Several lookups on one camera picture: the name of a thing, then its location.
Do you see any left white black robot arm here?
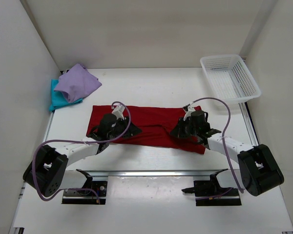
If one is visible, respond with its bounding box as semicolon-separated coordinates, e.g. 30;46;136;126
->
22;114;142;201

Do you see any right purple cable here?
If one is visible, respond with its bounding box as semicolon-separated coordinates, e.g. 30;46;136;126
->
183;97;245;201

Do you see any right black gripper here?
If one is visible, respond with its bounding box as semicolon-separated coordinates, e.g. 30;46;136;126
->
170;117;200;139

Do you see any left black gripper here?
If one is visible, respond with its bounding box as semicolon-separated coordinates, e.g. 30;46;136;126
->
107;116;143;140

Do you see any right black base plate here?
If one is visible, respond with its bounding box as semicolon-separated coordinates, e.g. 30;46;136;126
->
193;180;242;207

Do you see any teal t shirt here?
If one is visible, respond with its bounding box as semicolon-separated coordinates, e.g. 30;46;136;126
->
49;79;83;112

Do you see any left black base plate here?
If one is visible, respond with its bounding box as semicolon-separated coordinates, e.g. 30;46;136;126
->
62;176;108;205

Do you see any white plastic basket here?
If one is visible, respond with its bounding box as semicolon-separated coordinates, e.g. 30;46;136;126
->
200;54;261;104

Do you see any purple t shirt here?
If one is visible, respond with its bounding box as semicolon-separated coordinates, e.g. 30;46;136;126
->
54;63;102;103

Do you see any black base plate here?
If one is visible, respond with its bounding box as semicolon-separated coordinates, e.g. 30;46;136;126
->
62;176;108;205
193;180;242;207

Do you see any aluminium rail front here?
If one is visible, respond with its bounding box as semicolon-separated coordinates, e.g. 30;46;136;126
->
86;170;217;177

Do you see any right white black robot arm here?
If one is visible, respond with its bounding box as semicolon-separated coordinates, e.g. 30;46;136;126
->
170;110;284;196

